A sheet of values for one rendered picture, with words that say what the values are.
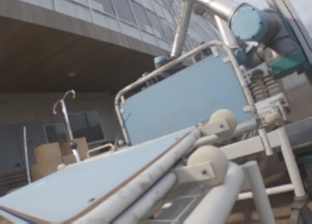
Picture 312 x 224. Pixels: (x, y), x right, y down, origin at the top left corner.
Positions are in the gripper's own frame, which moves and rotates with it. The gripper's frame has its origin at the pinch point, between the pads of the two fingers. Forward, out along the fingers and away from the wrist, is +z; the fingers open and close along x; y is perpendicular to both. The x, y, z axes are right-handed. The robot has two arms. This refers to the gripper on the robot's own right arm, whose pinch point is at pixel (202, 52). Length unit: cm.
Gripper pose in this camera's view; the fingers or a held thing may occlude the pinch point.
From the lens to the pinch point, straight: 104.4
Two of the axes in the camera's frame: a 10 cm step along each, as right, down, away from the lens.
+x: 4.1, 9.1, -0.3
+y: 7.7, -3.6, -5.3
